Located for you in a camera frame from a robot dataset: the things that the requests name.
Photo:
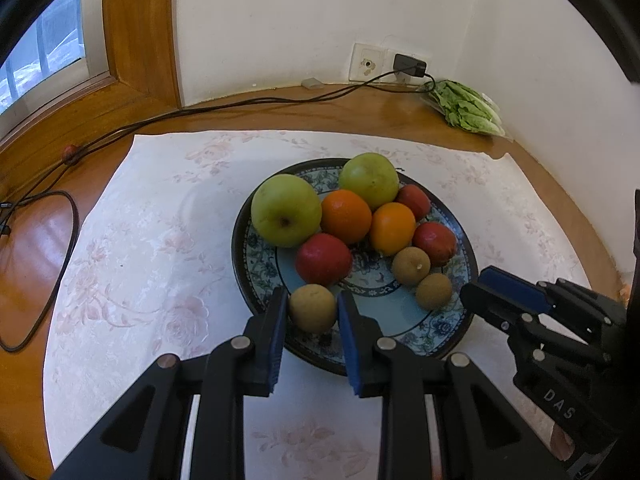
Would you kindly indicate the wooden window frame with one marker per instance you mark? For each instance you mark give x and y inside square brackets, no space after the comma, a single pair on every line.
[142,81]

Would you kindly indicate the small red bead on sill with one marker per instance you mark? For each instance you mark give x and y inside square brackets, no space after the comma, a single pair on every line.
[70,154]

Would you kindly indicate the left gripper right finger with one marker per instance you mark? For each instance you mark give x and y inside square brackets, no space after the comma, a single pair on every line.
[440,418]

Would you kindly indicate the green apple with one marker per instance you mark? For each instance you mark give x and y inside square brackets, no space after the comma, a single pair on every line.
[285,210]
[372,177]

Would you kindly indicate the white wall socket plate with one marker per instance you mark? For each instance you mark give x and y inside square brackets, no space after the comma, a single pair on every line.
[369,61]

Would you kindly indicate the small red apple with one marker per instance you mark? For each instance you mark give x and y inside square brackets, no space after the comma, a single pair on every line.
[324,260]
[415,199]

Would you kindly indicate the black power adapter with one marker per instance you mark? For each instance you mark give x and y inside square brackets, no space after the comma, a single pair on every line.
[408,65]

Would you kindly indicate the orange right on plate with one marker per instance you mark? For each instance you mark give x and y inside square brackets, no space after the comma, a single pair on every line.
[392,228]

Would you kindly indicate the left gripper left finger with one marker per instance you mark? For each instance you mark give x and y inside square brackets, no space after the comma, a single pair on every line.
[186,414]

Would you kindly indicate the orange on plate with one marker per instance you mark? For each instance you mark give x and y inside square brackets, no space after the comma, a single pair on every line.
[392,228]
[346,216]

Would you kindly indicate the white floral tablecloth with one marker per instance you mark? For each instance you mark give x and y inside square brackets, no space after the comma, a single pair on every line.
[151,273]

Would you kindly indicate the orange left on plate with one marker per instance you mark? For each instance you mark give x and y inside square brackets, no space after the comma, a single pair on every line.
[346,216]

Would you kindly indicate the bagged green lettuce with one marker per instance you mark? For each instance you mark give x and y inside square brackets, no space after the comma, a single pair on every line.
[465,108]

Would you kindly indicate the green apple rear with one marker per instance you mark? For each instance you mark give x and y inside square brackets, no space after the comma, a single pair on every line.
[372,177]

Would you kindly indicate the blue patterned ceramic plate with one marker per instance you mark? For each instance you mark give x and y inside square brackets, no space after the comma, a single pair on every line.
[260,267]

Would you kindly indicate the large red apple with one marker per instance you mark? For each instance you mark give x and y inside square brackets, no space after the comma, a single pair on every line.
[437,241]

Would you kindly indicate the green apple front left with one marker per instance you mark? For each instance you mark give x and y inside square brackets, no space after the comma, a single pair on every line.
[285,210]

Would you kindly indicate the small grey wall clip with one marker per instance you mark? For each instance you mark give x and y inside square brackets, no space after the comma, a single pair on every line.
[312,83]

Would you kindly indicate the yellow-brown longan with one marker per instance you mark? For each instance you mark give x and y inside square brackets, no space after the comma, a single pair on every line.
[313,309]

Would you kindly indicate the window with metal bars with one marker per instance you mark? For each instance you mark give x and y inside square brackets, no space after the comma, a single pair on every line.
[63,49]

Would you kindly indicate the brown longan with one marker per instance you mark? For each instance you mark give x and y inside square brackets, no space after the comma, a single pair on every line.
[434,292]
[410,266]

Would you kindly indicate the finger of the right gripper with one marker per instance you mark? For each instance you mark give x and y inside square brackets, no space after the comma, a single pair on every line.
[530,292]
[521,324]

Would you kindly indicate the brown longan on plate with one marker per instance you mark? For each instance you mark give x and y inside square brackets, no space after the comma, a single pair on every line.
[410,266]

